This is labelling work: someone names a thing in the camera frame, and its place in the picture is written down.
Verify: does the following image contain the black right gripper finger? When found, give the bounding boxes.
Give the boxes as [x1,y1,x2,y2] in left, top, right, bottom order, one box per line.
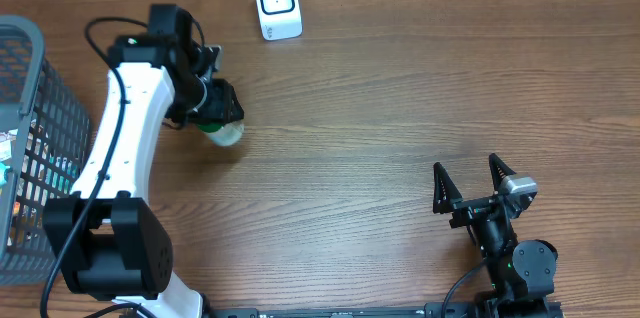
[488,153,516,191]
[433,162,463,214]

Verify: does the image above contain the green lid clear jar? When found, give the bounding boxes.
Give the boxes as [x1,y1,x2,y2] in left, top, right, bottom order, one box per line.
[198,120,245,147]

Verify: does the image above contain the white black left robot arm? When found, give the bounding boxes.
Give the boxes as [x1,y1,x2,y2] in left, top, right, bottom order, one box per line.
[42,4,245,317]

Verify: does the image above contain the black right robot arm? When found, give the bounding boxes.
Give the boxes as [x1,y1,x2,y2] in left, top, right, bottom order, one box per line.
[424,153,563,318]

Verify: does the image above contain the white barcode scanner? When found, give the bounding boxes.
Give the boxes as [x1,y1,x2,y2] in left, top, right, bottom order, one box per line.
[256,0,303,41]

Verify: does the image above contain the dark grey mesh basket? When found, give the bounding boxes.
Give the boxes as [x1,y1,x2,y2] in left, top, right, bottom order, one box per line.
[1,15,91,286]

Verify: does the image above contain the mint green wipes pack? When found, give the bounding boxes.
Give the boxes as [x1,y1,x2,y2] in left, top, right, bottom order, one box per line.
[1,157,78,192]

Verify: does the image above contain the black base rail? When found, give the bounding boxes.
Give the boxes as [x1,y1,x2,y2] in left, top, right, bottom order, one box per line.
[203,302,565,318]

